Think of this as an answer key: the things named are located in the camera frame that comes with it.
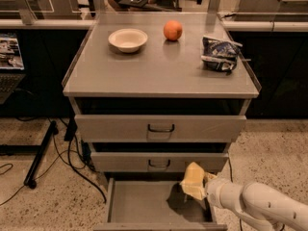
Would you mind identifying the laptop computer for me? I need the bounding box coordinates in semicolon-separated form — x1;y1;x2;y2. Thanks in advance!
0;32;26;104

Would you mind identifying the bottom grey drawer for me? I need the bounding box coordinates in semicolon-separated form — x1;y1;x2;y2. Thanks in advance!
93;178;227;231

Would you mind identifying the middle grey drawer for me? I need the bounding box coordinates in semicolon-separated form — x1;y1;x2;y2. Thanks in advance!
91;152;228;172

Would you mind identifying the grey drawer cabinet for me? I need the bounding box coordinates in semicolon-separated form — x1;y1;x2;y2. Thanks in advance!
64;13;260;180

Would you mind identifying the yellow sponge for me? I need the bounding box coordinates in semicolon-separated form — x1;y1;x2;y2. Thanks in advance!
180;162;205;200

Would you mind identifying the white bowl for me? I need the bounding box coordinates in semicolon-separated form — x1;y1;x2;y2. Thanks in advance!
108;29;148;53

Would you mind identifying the black stand leg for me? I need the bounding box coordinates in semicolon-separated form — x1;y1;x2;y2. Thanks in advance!
0;121;58;189

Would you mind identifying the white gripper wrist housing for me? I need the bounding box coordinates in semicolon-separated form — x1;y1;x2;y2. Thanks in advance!
204;172;233;210

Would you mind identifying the top grey drawer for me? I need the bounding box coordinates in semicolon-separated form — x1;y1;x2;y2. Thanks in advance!
75;115;246;142

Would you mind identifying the black cables left floor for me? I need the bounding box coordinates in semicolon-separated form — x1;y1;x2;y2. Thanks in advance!
0;117;108;207

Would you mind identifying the orange fruit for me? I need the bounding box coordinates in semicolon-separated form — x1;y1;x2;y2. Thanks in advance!
164;20;183;41

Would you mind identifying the grey drawer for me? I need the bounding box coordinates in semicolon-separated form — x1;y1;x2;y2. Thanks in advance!
91;152;228;172
93;178;227;231
75;115;246;142

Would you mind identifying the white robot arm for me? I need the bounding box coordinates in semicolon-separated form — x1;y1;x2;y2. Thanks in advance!
204;177;308;231

